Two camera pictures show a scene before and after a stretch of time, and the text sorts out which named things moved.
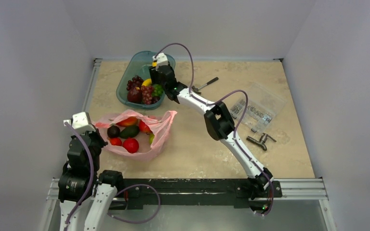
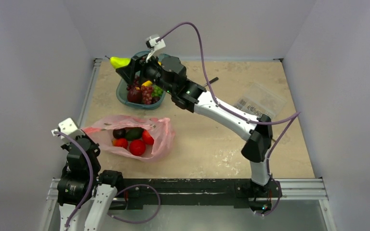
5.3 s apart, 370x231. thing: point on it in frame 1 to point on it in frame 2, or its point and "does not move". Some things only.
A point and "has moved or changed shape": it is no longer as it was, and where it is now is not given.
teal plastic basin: (138, 65) does not move
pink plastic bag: (160, 129) has moved or changed shape
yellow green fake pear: (151, 137) to (118, 62)
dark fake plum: (155, 99) does not move
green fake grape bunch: (157, 90) does not move
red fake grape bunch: (147, 94) does not move
